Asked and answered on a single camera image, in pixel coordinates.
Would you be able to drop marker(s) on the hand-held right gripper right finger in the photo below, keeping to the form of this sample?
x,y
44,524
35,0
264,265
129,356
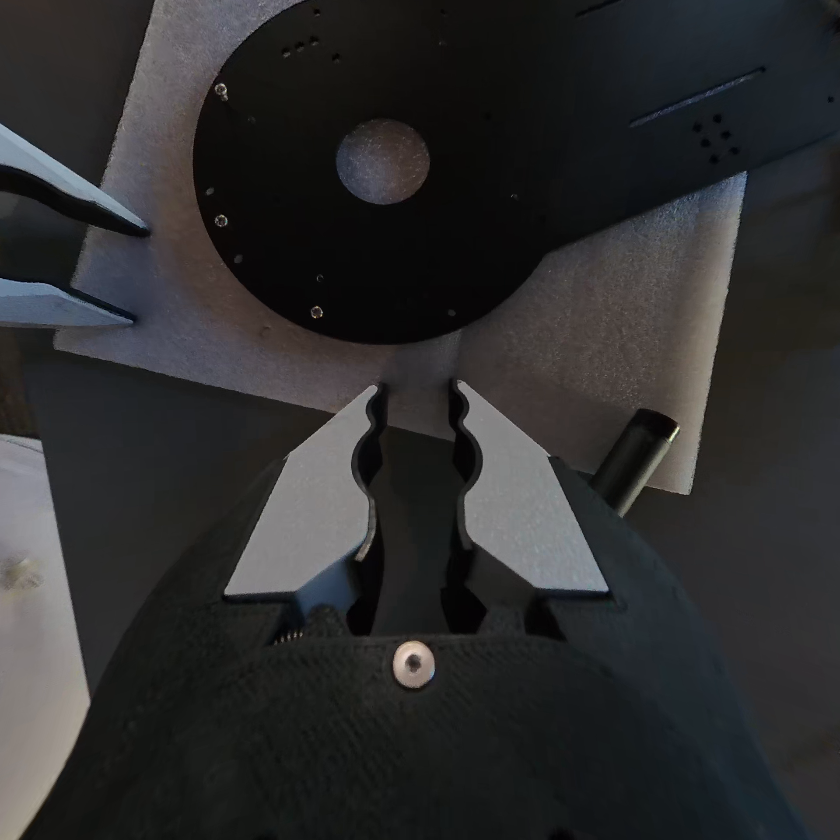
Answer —
x,y
525,512

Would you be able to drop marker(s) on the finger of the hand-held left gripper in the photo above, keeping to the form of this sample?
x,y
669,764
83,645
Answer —
x,y
46,167
46,305

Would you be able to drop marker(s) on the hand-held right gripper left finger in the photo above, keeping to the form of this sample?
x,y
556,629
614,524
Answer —
x,y
308,512

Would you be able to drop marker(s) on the white foam sheet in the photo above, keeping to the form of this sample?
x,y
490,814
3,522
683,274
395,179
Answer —
x,y
197,341

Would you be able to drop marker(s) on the dark desk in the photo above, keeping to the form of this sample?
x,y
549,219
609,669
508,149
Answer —
x,y
164,472

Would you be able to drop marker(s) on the black round metal plate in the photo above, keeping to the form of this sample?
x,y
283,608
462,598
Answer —
x,y
295,229

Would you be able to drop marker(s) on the white paper sheet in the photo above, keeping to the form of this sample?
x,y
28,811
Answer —
x,y
33,689

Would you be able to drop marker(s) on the black slotted metal plate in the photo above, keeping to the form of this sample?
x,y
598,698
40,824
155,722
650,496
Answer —
x,y
656,65

